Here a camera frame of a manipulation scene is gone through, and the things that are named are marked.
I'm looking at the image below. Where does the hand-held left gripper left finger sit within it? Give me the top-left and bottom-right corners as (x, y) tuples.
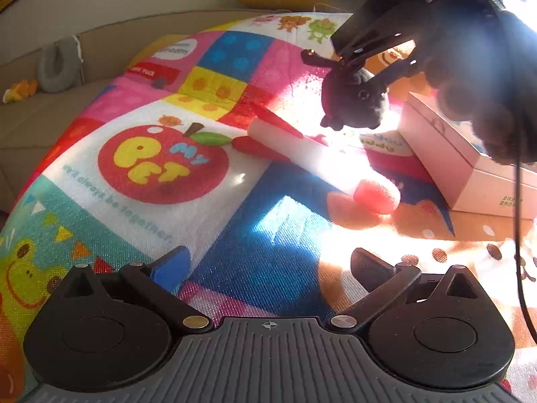
(61, 245), (212, 333)

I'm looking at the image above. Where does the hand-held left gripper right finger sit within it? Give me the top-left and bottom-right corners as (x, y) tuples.
(325, 248), (489, 331)

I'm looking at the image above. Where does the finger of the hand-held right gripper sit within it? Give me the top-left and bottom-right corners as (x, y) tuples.
(368, 58), (422, 93)
(331, 16), (417, 64)

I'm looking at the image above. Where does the black plush toy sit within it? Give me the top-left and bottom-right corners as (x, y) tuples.
(301, 49), (392, 131)

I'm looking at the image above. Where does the pink cardboard box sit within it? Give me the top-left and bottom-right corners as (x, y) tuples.
(396, 91), (537, 219)

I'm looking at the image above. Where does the white and red rocket toy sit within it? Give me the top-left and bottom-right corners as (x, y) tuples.
(232, 103), (401, 215)

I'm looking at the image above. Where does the colourful printed blanket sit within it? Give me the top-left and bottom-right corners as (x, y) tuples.
(0, 12), (537, 403)

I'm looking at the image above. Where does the beige sofa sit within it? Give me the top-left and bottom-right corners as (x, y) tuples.
(0, 8), (294, 219)

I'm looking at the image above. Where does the grey neck pillow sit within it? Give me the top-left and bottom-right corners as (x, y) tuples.
(39, 36), (82, 94)

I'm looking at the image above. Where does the orange plush toy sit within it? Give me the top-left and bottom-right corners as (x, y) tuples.
(2, 79), (40, 105)

